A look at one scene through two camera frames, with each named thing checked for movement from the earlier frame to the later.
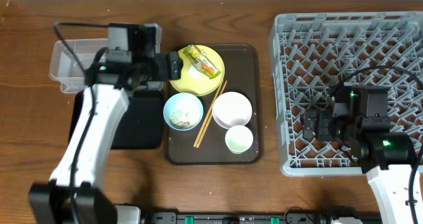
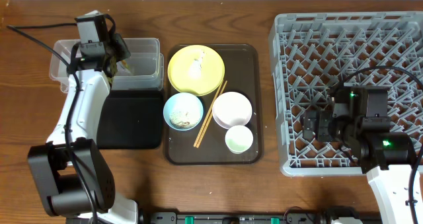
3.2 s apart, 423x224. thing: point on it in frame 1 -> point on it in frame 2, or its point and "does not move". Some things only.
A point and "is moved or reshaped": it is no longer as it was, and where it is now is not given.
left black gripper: [162, 61] -> [117, 41]
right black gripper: [318, 126] does not move
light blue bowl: [183, 112] does not move
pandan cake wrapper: [200, 62] is moved or reshaped
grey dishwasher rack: [313, 53] does not move
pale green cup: [238, 139] does not move
